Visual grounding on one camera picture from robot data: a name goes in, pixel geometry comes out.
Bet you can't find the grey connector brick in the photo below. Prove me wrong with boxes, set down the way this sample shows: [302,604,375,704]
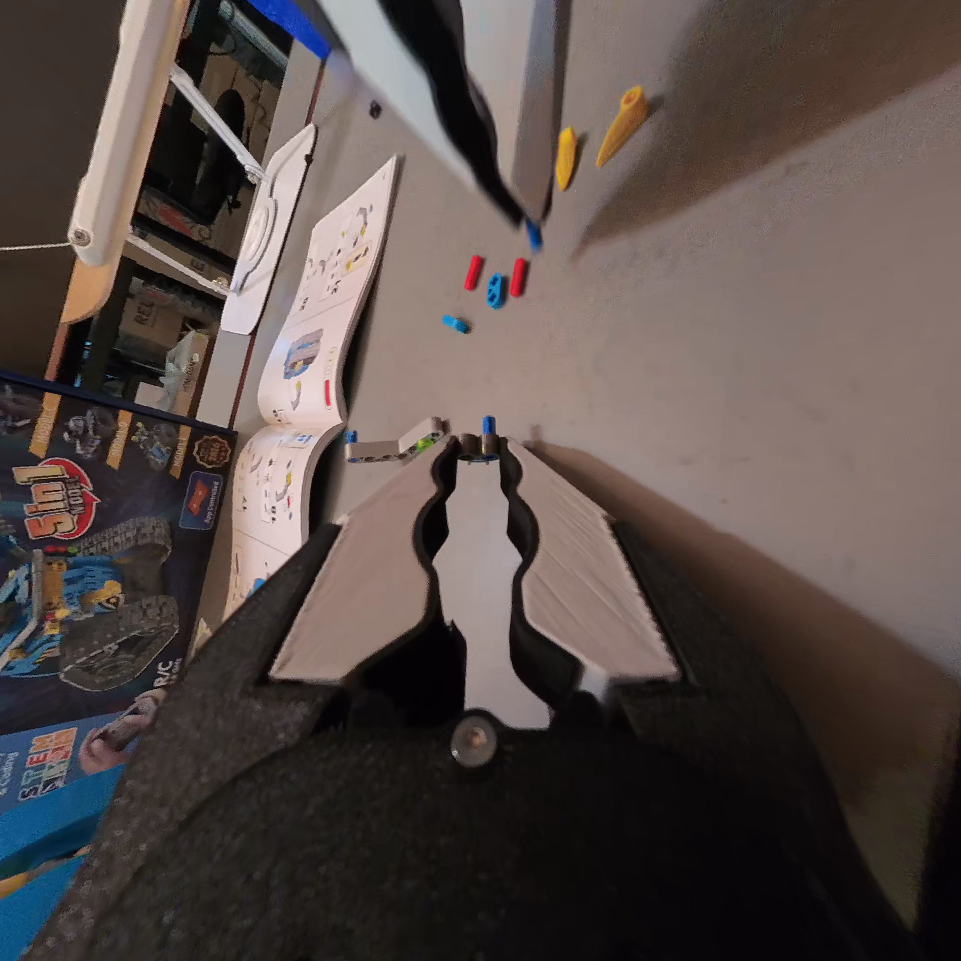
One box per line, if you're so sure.
[457,417,502,461]

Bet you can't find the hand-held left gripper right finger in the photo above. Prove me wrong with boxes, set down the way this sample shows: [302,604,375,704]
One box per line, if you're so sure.
[500,437,681,683]

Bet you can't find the yellow long wedge brick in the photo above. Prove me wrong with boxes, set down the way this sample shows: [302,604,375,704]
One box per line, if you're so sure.
[596,85,649,169]

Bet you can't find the dark partition panel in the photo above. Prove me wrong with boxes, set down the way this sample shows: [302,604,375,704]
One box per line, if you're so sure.
[0,0,140,377]

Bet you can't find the robot kit box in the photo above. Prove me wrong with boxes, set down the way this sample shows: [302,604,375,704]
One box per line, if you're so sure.
[0,369,240,961]

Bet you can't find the grey angled beam brick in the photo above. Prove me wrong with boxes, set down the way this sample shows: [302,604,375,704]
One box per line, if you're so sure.
[346,417,445,465]

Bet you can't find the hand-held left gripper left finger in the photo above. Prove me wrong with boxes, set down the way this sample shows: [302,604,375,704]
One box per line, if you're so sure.
[269,440,461,686]

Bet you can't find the grey desk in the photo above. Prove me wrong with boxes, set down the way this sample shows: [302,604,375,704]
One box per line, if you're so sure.
[191,0,961,933]

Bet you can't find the blue plastic bin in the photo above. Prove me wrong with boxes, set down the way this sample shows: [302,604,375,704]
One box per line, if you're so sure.
[246,0,333,60]

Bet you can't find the instruction booklet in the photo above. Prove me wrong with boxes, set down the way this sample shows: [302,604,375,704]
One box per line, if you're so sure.
[224,154,401,620]

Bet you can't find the shelf with cardboard boxes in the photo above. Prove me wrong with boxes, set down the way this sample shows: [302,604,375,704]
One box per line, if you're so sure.
[45,0,317,421]

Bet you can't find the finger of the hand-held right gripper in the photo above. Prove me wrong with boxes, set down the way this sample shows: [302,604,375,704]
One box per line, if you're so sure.
[311,0,526,230]
[507,0,576,222]

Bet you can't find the white desk lamp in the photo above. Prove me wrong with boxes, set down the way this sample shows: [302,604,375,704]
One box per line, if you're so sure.
[0,0,318,336]

